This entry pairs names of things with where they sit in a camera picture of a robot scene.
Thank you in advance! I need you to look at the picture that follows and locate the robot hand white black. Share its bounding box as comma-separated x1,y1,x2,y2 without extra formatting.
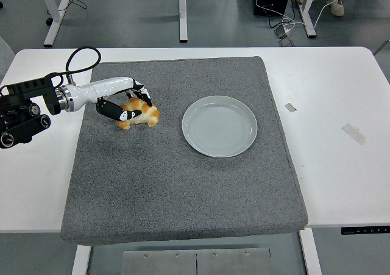
64,77,153,121

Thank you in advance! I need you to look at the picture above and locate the croissant bread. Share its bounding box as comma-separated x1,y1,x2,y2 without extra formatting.
116,98,160,131

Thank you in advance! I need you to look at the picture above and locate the grey round plate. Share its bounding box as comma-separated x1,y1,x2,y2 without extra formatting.
182,95,258,159

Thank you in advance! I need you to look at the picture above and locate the grey metal plate with screws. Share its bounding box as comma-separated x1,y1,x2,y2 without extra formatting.
121,247,272,275

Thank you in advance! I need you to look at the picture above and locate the white desk leg with foot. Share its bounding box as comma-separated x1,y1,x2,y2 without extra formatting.
43,0,70,48

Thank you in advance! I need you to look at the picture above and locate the white desk leg straight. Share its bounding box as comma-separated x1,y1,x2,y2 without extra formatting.
178,0,188,43

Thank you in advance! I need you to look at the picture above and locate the grey fabric mat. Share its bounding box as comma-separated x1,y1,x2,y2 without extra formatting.
59,55,308,245

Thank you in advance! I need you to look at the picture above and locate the white table leg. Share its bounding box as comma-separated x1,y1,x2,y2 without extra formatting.
299,228,323,275
71,245,92,275

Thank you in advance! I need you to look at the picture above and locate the white desk leg slanted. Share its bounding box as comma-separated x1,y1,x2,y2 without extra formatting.
297,0,317,38

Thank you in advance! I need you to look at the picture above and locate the large clear tape piece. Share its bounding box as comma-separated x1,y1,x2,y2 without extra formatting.
341,123,366,146

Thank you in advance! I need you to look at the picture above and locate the grey chair part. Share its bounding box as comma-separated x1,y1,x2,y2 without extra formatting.
373,38,390,56

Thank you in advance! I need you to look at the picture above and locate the black table control panel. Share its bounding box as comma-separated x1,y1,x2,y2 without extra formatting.
341,225,390,235

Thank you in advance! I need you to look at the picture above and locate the white cable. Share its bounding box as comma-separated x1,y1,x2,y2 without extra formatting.
255,0,338,32

